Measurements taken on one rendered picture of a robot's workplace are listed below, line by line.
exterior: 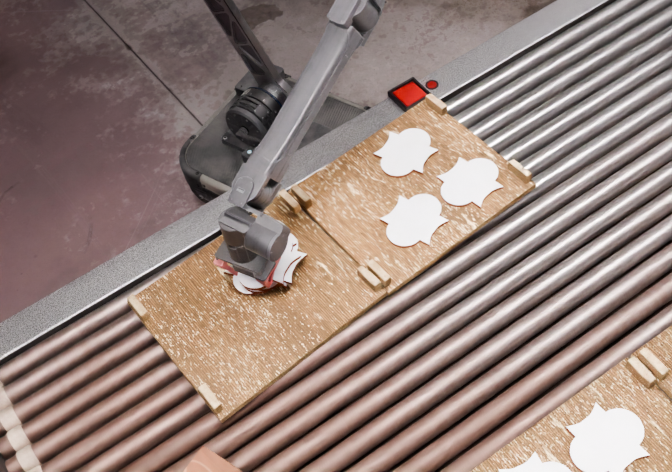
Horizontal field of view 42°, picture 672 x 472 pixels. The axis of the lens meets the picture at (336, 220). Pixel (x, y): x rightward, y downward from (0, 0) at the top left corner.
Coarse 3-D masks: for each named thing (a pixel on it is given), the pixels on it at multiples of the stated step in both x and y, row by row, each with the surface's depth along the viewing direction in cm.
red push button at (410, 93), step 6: (408, 84) 210; (414, 84) 210; (396, 90) 209; (402, 90) 209; (408, 90) 209; (414, 90) 209; (420, 90) 208; (396, 96) 208; (402, 96) 208; (408, 96) 208; (414, 96) 207; (420, 96) 207; (402, 102) 207; (408, 102) 206
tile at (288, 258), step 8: (288, 240) 180; (288, 248) 179; (288, 256) 178; (296, 256) 177; (280, 264) 177; (288, 264) 177; (280, 272) 176; (240, 280) 176; (248, 280) 175; (256, 280) 175; (280, 280) 174; (248, 288) 175; (256, 288) 174
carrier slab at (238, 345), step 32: (288, 224) 189; (192, 256) 187; (320, 256) 183; (160, 288) 183; (192, 288) 182; (224, 288) 181; (288, 288) 179; (320, 288) 178; (352, 288) 177; (160, 320) 178; (192, 320) 177; (224, 320) 176; (256, 320) 176; (288, 320) 175; (320, 320) 174; (352, 320) 174; (192, 352) 173; (224, 352) 172; (256, 352) 171; (288, 352) 171; (192, 384) 169; (224, 384) 168; (256, 384) 167; (224, 416) 164
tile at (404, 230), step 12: (408, 204) 187; (420, 204) 187; (432, 204) 186; (384, 216) 186; (396, 216) 186; (408, 216) 185; (420, 216) 185; (432, 216) 185; (396, 228) 184; (408, 228) 183; (420, 228) 183; (432, 228) 183; (396, 240) 182; (408, 240) 182; (420, 240) 182
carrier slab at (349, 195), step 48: (384, 144) 199; (432, 144) 197; (480, 144) 196; (288, 192) 194; (336, 192) 192; (384, 192) 191; (432, 192) 189; (528, 192) 188; (336, 240) 185; (384, 240) 183; (432, 240) 182; (384, 288) 177
